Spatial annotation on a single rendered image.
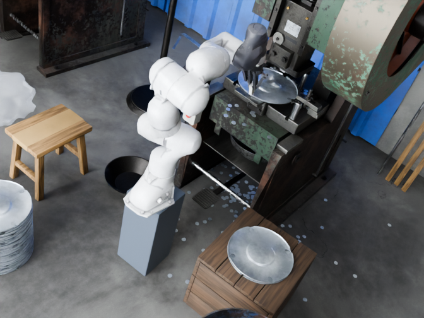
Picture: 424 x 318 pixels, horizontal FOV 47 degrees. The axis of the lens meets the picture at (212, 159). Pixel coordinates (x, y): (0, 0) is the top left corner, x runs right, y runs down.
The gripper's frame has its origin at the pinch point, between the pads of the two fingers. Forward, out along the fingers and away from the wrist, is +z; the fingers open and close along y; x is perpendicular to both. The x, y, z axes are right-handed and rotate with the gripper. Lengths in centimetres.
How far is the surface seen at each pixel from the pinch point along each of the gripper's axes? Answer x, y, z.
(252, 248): -54, 37, 25
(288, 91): 14.7, 11.4, 10.9
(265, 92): 5.8, 4.1, 6.9
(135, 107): -1, -84, 87
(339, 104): 35, 31, 30
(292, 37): 25.5, 3.8, -11.3
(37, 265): -112, -41, 39
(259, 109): 1.5, 3.8, 15.9
